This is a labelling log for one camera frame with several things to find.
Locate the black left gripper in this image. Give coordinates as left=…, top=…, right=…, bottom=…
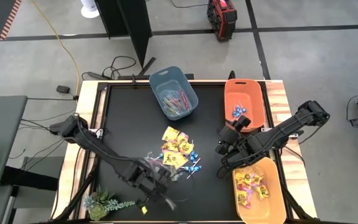
left=126, top=164, right=175, bottom=208

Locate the yellow sour candy packet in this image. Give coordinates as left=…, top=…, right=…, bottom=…
left=161, top=141, right=177, bottom=153
left=247, top=172, right=265, bottom=187
left=242, top=182, right=257, bottom=195
left=236, top=189, right=252, bottom=209
left=175, top=132, right=190, bottom=146
left=256, top=184, right=271, bottom=200
left=162, top=151, right=190, bottom=170
left=178, top=141, right=195, bottom=156
left=234, top=170, right=250, bottom=187
left=162, top=126, right=181, bottom=142

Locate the red licorice packet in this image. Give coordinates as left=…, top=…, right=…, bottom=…
left=178, top=89, right=190, bottom=111

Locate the blue-grey plastic bin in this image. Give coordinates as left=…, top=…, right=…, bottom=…
left=149, top=65, right=199, bottom=121

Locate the orange plastic bin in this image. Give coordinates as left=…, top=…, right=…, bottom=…
left=224, top=78, right=266, bottom=133

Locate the artificial succulent plant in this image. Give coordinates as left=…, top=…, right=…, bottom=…
left=84, top=186, right=136, bottom=222

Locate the yellow plastic bin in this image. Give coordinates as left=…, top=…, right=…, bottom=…
left=232, top=157, right=288, bottom=224

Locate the red and black toolbox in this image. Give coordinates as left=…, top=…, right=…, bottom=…
left=206, top=0, right=238, bottom=42

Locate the black power strip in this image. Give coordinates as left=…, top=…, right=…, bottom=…
left=81, top=71, right=109, bottom=81

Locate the grey desk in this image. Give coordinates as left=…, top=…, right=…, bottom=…
left=0, top=95, right=29, bottom=191

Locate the white fan base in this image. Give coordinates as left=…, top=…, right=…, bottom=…
left=80, top=0, right=101, bottom=19

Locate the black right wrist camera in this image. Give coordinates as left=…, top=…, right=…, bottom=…
left=235, top=114, right=252, bottom=130

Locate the black frame strut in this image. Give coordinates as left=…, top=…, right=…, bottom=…
left=53, top=161, right=98, bottom=222
left=280, top=183, right=313, bottom=222

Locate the black floor cable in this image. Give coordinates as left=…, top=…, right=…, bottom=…
left=101, top=55, right=137, bottom=80

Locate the black toolbox cable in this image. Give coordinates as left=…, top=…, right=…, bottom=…
left=169, top=0, right=209, bottom=9

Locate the yellow extension cable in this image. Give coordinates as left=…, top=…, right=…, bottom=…
left=30, top=0, right=82, bottom=96

